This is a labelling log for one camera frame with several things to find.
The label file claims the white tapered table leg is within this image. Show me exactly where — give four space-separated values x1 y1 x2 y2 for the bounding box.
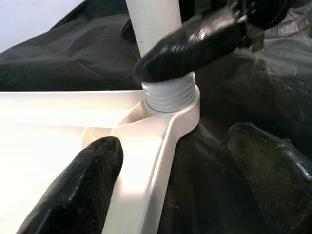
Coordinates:
125 0 199 113

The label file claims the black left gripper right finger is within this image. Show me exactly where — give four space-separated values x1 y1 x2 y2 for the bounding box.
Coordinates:
225 122 312 234

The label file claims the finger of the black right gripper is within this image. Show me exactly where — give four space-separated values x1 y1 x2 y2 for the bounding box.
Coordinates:
133 9 252 82

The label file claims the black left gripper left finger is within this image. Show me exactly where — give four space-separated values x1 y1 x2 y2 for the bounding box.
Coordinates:
14 136 124 234

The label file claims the black plastic cover sheet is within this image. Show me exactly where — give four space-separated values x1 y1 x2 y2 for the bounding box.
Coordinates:
0 0 312 234

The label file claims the white plastic children table top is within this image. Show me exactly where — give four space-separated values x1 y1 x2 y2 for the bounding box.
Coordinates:
0 90 201 234

